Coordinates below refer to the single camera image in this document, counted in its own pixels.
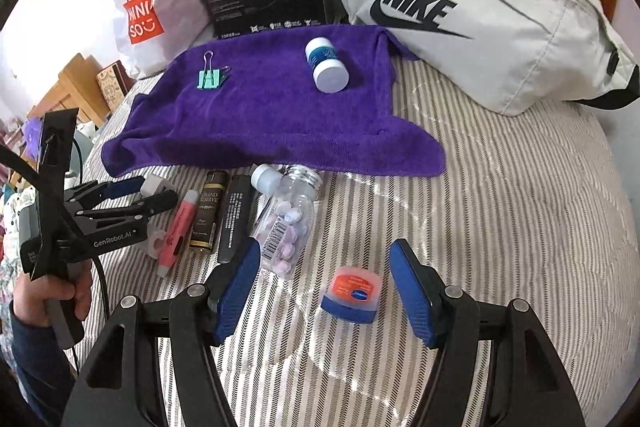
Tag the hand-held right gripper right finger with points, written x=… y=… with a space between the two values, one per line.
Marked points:
x=411 y=289

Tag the pink tube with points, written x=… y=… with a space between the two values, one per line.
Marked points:
x=176 y=237

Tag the purple towel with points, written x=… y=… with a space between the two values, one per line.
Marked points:
x=280 y=122

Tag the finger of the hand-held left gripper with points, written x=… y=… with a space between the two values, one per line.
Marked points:
x=125 y=188
x=150 y=204

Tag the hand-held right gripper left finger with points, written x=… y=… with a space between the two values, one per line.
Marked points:
x=235 y=292

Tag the white tape roll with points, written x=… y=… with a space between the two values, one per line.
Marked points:
x=154 y=248

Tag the black gold Grand Reserve bar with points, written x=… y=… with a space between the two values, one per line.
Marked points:
x=206 y=212

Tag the small white nozzle cap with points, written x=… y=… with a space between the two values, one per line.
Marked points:
x=263 y=179

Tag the grey fabric bag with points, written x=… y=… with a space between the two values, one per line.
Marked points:
x=500 y=32

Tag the person's left forearm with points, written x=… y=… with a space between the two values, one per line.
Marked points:
x=30 y=347

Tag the pink round lip balm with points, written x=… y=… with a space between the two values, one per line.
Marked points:
x=352 y=292

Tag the green binder clip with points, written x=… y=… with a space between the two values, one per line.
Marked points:
x=210 y=78

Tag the black cosmetic tube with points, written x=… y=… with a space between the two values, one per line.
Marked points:
x=235 y=217

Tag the wooden furniture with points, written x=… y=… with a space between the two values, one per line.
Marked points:
x=70 y=87

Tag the patterned brown box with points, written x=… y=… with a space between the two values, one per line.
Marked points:
x=112 y=84

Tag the blue and white bottle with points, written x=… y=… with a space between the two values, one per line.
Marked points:
x=327 y=69

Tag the person's left hand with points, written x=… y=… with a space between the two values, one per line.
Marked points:
x=35 y=297

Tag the clear plastic pill bottle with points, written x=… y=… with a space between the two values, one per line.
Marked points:
x=287 y=232

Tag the white wall charger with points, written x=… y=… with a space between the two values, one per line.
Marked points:
x=155 y=184

